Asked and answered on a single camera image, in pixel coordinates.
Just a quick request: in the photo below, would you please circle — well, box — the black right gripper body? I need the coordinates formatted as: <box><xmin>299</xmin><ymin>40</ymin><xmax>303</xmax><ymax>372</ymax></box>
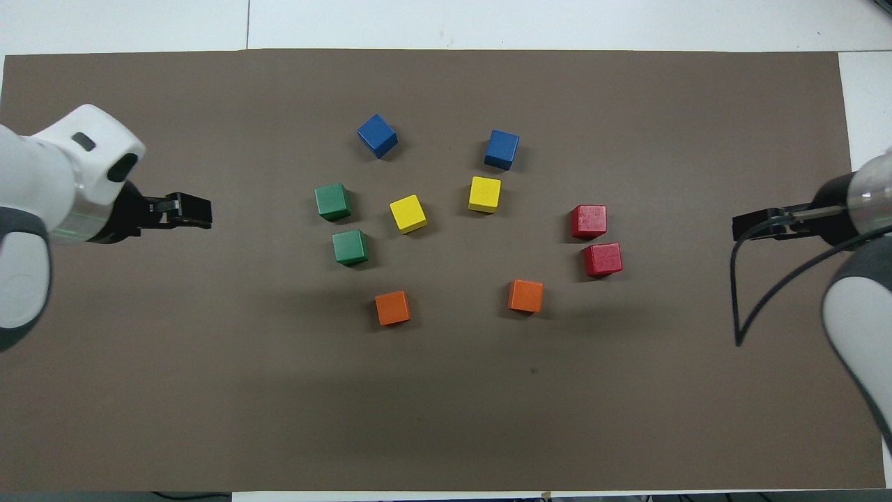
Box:
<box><xmin>791</xmin><ymin>173</ymin><xmax>861</xmax><ymax>248</ymax></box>

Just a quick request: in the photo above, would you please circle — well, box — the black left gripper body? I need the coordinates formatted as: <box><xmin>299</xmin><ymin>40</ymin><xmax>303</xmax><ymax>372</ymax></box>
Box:
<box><xmin>94</xmin><ymin>181</ymin><xmax>168</xmax><ymax>243</ymax></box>

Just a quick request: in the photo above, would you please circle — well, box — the green wooden cube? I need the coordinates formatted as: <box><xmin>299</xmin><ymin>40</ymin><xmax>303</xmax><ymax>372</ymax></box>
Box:
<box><xmin>332</xmin><ymin>229</ymin><xmax>369</xmax><ymax>267</ymax></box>
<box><xmin>314</xmin><ymin>183</ymin><xmax>353</xmax><ymax>222</ymax></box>

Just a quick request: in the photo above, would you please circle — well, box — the red wooden cube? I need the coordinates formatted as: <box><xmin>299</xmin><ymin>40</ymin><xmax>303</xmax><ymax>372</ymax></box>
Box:
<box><xmin>570</xmin><ymin>204</ymin><xmax>608</xmax><ymax>240</ymax></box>
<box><xmin>582</xmin><ymin>242</ymin><xmax>624</xmax><ymax>278</ymax></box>

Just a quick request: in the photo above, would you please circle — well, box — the blue wooden cube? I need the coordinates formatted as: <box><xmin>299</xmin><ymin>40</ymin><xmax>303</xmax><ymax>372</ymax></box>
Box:
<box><xmin>484</xmin><ymin>129</ymin><xmax>521</xmax><ymax>172</ymax></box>
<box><xmin>357</xmin><ymin>114</ymin><xmax>399</xmax><ymax>160</ymax></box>

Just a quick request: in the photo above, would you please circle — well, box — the yellow wooden cube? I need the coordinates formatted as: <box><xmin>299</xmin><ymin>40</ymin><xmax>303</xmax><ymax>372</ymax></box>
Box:
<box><xmin>468</xmin><ymin>176</ymin><xmax>502</xmax><ymax>214</ymax></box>
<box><xmin>389</xmin><ymin>194</ymin><xmax>428</xmax><ymax>234</ymax></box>

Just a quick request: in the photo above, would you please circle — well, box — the orange wooden cube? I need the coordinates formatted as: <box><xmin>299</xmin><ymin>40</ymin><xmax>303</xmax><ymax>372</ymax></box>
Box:
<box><xmin>507</xmin><ymin>279</ymin><xmax>545</xmax><ymax>314</ymax></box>
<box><xmin>374</xmin><ymin>290</ymin><xmax>412</xmax><ymax>326</ymax></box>

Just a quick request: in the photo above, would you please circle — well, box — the brown table mat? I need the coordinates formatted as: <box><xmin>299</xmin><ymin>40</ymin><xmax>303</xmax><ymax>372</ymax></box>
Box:
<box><xmin>0</xmin><ymin>47</ymin><xmax>887</xmax><ymax>492</ymax></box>

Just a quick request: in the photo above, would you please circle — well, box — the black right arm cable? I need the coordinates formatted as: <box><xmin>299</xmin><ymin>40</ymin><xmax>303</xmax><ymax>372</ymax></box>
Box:
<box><xmin>730</xmin><ymin>234</ymin><xmax>849</xmax><ymax>347</ymax></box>

